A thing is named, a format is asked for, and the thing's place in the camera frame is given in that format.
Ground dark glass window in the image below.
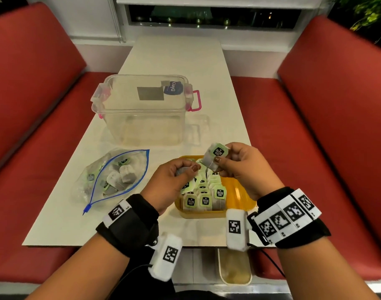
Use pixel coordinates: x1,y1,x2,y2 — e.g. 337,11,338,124
127,4,302,30

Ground black right camera cable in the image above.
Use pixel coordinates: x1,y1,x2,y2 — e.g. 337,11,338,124
248,243,286,278

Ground person's left forearm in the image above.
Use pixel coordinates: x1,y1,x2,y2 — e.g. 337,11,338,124
26,234,130,300

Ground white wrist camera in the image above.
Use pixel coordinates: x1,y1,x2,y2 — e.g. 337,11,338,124
148,232,183,282
225,208,250,252

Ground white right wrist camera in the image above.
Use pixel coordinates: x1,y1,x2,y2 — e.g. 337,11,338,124
225,208,250,252

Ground rows of green-tagged tea bags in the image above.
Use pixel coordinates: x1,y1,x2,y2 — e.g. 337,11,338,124
179,159,228,212

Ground black right wristband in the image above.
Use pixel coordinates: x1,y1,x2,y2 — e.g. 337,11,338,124
247,186,332,250

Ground tea bag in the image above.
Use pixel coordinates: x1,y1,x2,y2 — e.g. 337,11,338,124
201,142,230,172

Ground person's left hand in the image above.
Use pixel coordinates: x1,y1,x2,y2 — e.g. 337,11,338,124
140,158,201,215

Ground clear zip bag blue seal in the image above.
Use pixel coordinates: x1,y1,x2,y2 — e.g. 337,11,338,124
72,149,150,215

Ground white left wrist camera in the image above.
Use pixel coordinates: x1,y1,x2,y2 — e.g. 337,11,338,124
148,232,183,282

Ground black left wristband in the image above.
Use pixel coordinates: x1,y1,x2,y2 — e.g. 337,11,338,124
95,193,160,258

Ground clear storage box pink handles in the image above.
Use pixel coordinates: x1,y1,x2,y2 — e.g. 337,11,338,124
91,74,202,147

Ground yellow lid under table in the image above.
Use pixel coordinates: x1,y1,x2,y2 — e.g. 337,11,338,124
217,248,253,286

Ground black wristband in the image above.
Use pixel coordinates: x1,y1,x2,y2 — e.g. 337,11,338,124
95,193,160,258
247,186,332,250

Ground red bench seat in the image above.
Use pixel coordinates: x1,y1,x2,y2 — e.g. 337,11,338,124
0,1,114,285
231,15,381,282

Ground person's black trousers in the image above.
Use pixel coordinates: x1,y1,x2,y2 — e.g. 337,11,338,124
110,246,228,300

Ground yellow tray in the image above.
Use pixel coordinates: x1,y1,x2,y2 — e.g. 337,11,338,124
175,155,257,220

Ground person's right hand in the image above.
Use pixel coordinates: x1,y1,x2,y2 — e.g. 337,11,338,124
214,142,285,201

